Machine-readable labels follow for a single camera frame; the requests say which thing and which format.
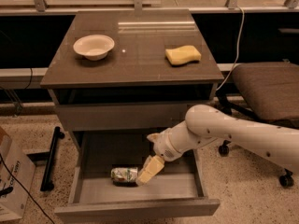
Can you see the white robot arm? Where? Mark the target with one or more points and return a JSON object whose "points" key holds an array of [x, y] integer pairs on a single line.
{"points": [[203, 124]]}

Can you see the yellow sponge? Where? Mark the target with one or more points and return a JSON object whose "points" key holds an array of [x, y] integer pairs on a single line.
{"points": [[182, 55]]}

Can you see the white bowl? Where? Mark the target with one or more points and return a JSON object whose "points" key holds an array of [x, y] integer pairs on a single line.
{"points": [[94, 47]]}

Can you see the grey office chair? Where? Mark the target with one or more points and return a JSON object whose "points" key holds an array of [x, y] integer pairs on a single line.
{"points": [[271, 90]]}

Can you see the white cardboard box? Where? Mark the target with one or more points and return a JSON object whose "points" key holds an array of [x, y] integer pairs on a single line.
{"points": [[16, 173]]}

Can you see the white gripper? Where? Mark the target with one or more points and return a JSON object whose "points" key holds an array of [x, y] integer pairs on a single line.
{"points": [[164, 146]]}

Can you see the closed grey top drawer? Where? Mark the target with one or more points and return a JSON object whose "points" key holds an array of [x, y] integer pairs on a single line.
{"points": [[120, 117]]}

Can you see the open grey middle drawer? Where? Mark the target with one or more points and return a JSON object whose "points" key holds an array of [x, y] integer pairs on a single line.
{"points": [[177, 191]]}

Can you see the green 7up can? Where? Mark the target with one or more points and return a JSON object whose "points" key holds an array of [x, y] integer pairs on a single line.
{"points": [[124, 175]]}

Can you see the black metal stand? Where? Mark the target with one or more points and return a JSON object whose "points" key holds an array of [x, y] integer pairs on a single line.
{"points": [[48, 157]]}

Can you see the grey drawer cabinet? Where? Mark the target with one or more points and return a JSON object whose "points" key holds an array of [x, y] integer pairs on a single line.
{"points": [[136, 70]]}

